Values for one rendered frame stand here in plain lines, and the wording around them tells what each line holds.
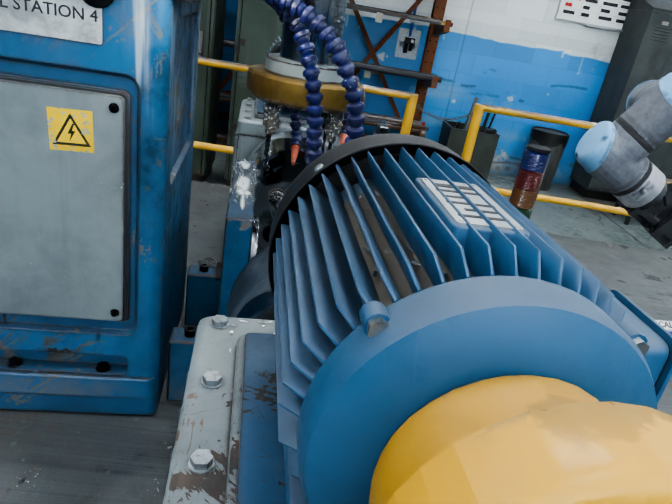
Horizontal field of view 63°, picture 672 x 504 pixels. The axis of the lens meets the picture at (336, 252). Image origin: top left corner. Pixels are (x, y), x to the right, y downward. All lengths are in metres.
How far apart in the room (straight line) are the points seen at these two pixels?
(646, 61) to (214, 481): 6.09
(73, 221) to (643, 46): 5.84
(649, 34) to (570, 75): 0.79
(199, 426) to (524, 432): 0.28
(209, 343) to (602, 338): 0.34
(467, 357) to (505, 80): 6.09
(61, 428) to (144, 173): 0.42
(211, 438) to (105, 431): 0.55
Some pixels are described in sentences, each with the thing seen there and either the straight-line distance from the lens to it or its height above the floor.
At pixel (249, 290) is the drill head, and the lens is 0.67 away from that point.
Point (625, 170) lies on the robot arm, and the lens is 1.18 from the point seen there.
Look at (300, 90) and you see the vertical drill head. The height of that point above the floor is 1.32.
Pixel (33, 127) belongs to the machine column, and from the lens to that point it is 0.77.
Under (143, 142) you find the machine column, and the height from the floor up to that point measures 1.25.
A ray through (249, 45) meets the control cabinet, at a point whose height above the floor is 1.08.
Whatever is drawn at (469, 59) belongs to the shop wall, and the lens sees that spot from 6.16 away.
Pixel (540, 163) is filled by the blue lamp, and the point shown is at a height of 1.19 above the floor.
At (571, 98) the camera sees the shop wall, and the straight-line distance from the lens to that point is 6.56.
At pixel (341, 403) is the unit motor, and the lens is 0.22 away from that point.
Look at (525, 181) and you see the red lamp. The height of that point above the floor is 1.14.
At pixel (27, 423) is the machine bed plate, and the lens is 0.98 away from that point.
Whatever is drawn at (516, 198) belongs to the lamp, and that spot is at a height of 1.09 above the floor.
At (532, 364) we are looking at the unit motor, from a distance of 0.23.
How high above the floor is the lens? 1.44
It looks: 24 degrees down
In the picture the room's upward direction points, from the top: 10 degrees clockwise
